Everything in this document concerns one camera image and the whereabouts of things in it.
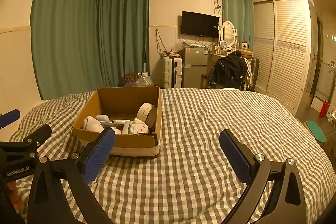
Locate light blue earbuds case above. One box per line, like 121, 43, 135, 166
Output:
95, 114, 110, 122

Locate white plush toy blue star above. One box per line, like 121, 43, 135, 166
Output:
122, 118, 149, 135

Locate white tape roll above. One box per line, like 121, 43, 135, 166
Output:
136, 102, 157, 128

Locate white crumpled item in box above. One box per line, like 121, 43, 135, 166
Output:
83, 116, 104, 133

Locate grey marker pen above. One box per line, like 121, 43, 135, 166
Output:
100, 119, 130, 127

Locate grey white checkered bedspread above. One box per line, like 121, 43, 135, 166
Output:
10, 88, 335, 223

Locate brown cardboard box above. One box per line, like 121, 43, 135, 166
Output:
72, 86, 162, 157

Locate red fire extinguisher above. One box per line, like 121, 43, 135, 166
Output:
319, 101, 329, 118

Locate brown patterned bag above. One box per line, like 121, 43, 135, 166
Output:
122, 73, 139, 87

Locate clear water jug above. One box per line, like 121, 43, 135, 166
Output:
137, 63, 154, 86

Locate black clothes on chair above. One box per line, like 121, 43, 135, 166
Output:
208, 51, 252, 90

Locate wooden dressing table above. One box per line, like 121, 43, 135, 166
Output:
206, 48, 259, 81

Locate white suitcase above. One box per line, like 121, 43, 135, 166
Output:
162, 53, 182, 89

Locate small silver fridge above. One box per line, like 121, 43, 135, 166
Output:
182, 47, 208, 88

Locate white louvered wardrobe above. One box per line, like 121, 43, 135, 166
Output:
252, 0, 317, 115

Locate white oval vanity mirror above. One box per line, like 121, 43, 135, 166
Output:
219, 20, 238, 50

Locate green curtain by wardrobe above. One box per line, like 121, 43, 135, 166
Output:
222, 0, 254, 49

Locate black wall television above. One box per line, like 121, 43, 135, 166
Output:
181, 11, 219, 39

